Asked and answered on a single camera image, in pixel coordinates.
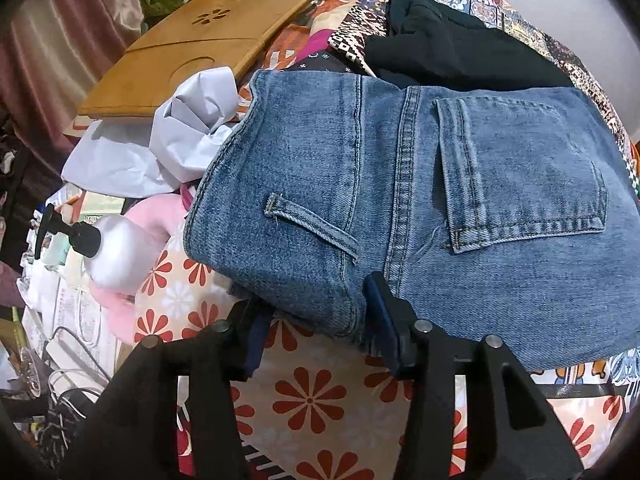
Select folded black garment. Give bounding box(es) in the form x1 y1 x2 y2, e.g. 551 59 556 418
364 0 573 91

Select wooden lap desk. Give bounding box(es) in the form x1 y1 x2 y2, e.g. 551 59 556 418
78 0 311 119

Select colourful patchwork quilt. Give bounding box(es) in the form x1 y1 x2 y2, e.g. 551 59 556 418
248 0 639 190

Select striped red gold curtain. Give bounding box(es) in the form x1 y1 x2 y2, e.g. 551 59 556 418
1 0 143 171

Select blue denim jeans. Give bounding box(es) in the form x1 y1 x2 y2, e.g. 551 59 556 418
183 70 639 370

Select white crumpled cloth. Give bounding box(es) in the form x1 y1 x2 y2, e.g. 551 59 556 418
62 67 240 198

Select red flower print sheet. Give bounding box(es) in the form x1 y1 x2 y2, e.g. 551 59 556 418
134 226 639 479

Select white pump bottle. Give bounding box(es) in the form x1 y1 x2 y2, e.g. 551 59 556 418
34 204 166 296

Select pink plush toy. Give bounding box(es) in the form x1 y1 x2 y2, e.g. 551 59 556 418
85 194 186 346

